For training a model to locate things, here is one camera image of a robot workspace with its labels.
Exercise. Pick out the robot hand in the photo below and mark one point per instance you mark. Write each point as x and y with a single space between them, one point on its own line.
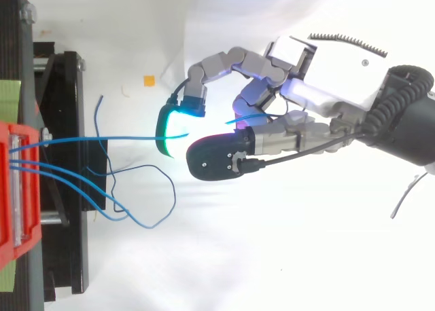
340 73

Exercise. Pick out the black stand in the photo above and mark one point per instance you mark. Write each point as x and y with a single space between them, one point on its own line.
64 127

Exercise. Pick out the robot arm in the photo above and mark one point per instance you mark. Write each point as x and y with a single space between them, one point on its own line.
414 134

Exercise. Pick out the red bin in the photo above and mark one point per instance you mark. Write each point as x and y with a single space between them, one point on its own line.
32 188

